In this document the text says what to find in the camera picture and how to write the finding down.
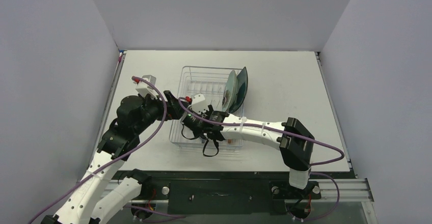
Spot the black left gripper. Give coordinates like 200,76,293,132
134,90,188,134

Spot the light blue floral round plate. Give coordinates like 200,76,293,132
222,70,238,112

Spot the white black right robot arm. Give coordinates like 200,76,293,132
181,111,315,197

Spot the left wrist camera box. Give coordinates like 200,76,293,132
131,75,158,99

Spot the black table front rail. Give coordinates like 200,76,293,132
101,170,341,216

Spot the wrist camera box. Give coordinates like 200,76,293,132
186,94,209,115
131,75,158,99

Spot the dark teal square plate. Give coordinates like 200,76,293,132
228,67,249,114

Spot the white wire dish rack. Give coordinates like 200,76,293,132
169,66,242,149

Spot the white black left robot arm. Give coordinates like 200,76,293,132
42,91,186,223

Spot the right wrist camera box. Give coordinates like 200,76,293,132
186,94,209,115

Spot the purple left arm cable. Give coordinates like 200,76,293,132
29,76,186,224

